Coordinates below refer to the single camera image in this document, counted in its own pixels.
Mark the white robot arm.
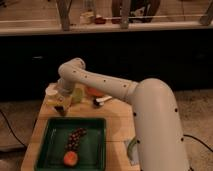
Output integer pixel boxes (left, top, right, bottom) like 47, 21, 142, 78
45, 58, 190, 171

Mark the orange bowl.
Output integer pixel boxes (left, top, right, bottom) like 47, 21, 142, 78
86, 87, 104, 97

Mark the white handled brush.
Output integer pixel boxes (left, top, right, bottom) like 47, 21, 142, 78
93, 96, 112, 106

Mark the black cable right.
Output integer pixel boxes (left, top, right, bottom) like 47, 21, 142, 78
183, 133, 213, 154

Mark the wooden table frame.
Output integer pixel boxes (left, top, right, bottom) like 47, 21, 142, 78
0, 0, 213, 35

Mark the black cable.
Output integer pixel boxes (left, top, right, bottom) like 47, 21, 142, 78
0, 109, 28, 148
183, 133, 213, 154

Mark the black cable left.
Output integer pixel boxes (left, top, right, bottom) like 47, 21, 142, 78
0, 109, 28, 148

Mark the orange peach fruit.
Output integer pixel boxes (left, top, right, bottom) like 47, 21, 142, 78
63, 151, 78, 166

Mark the green plastic tray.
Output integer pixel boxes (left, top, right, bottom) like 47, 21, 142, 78
34, 117, 106, 171

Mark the dark grape bunch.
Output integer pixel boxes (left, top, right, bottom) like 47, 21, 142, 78
66, 128, 86, 151

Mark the green pear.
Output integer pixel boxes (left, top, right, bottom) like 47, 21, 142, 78
72, 88, 83, 103

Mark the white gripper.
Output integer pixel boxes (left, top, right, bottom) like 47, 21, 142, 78
45, 84, 71, 116

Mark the metal cup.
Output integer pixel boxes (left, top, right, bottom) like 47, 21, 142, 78
127, 137, 138, 165

